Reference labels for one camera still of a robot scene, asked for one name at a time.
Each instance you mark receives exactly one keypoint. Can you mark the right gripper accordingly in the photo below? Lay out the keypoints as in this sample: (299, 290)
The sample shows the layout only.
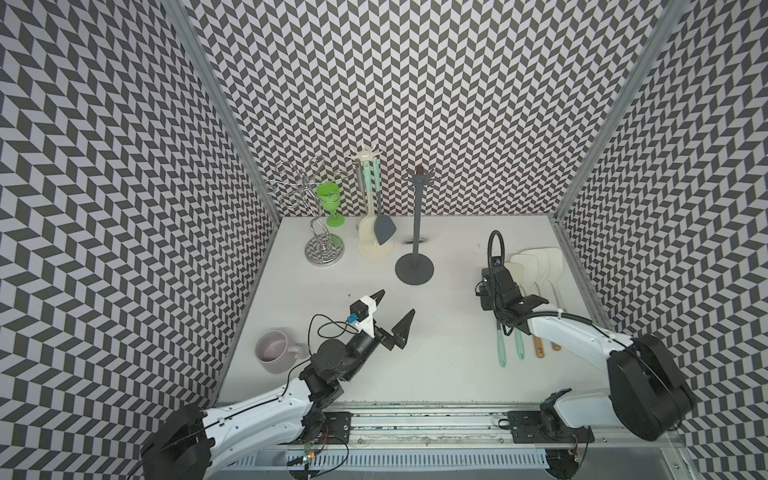
(484, 298)

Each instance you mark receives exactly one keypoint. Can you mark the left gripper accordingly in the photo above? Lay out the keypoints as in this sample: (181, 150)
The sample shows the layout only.
(397, 337)

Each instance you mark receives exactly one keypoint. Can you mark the dark grey utensil rack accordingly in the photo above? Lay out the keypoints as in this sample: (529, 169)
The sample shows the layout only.
(415, 268)

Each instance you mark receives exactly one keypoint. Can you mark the cream utensil wooden handle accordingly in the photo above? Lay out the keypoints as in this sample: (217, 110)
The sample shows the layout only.
(542, 281)

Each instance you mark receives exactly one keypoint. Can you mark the grey spatula mint handle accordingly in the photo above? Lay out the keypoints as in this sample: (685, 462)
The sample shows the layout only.
(501, 348)
(384, 227)

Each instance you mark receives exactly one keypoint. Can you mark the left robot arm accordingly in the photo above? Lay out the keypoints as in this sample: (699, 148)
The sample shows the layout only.
(193, 443)

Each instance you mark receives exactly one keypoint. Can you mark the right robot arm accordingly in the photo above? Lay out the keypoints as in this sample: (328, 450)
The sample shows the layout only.
(646, 392)

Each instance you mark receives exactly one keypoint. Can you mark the cream utensil rack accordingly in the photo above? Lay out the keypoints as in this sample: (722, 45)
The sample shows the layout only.
(373, 250)

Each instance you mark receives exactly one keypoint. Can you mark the pink ceramic mug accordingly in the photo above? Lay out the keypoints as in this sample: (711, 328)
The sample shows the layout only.
(278, 352)

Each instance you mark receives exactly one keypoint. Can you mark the green plastic goblet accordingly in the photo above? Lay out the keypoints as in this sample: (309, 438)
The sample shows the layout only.
(329, 198)

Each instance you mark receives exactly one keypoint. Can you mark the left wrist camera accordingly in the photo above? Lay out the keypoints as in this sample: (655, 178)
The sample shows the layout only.
(361, 315)

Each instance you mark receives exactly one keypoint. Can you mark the chrome wire mug tree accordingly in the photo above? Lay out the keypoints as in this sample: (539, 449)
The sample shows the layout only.
(323, 249)

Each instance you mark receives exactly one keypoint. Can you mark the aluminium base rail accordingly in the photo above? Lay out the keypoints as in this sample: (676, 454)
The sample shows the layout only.
(424, 439)

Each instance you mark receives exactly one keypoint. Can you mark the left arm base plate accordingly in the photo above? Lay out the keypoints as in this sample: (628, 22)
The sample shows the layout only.
(325, 428)

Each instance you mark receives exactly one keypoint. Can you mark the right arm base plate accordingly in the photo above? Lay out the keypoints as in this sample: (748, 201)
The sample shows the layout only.
(537, 427)

